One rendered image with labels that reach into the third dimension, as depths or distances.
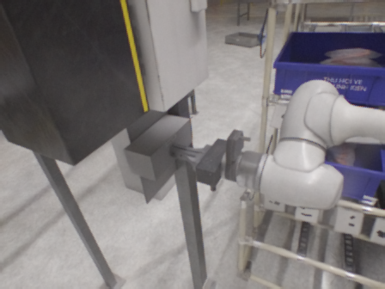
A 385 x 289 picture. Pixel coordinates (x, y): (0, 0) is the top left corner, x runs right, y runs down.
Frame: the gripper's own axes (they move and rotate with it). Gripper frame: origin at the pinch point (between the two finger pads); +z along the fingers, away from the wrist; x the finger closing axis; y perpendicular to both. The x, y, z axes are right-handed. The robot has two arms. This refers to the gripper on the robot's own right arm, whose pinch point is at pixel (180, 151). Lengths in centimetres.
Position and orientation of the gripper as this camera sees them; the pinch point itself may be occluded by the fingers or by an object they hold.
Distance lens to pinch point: 68.0
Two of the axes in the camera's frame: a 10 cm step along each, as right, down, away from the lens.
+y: 0.9, 8.2, 5.6
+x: 4.8, -5.3, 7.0
